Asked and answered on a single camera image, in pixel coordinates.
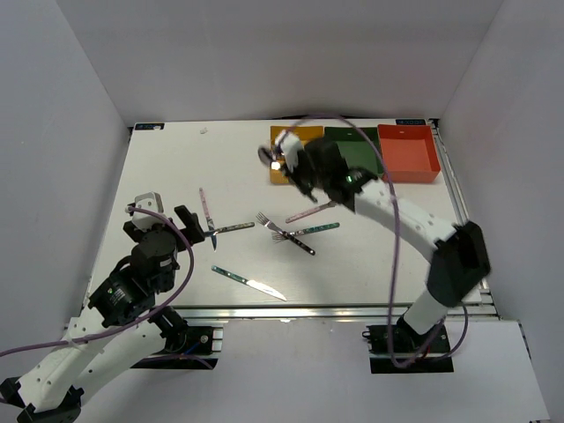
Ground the green handled knife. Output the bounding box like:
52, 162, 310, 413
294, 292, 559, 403
211, 265, 287, 301

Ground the pink handled knife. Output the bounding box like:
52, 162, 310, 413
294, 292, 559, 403
199, 188, 217, 251

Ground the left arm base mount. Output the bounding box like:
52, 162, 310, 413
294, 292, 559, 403
131, 307, 223, 370

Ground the green plastic bin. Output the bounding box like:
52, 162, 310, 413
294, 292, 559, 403
323, 127, 383, 177

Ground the yellow plastic bin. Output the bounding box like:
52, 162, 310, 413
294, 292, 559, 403
270, 126, 323, 185

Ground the green handled spoon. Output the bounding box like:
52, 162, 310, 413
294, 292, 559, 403
257, 146, 281, 170

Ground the green handled fork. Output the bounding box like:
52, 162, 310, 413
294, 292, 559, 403
271, 222, 340, 242

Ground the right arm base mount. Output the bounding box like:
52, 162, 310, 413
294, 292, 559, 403
361, 324, 455, 375

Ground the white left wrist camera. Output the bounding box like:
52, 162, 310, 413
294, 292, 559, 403
126, 191, 164, 232

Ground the dark handled fork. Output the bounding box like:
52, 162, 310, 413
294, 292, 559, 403
256, 212, 315, 256

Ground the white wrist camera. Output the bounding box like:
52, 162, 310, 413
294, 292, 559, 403
275, 130, 303, 172
126, 191, 164, 232

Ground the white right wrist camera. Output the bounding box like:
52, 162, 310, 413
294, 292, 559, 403
275, 130, 303, 172

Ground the orange plastic bin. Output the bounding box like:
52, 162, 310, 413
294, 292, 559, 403
377, 124, 441, 184

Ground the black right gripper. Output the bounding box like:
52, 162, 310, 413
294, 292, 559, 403
279, 150, 327, 197

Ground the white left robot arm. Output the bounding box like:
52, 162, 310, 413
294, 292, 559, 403
1, 201, 205, 422

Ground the dark handled knife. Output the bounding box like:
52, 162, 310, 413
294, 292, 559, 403
204, 222, 255, 237

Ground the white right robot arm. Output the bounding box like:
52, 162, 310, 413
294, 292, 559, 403
275, 135, 491, 352

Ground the pink handled fork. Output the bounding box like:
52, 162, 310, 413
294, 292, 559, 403
285, 201, 337, 224

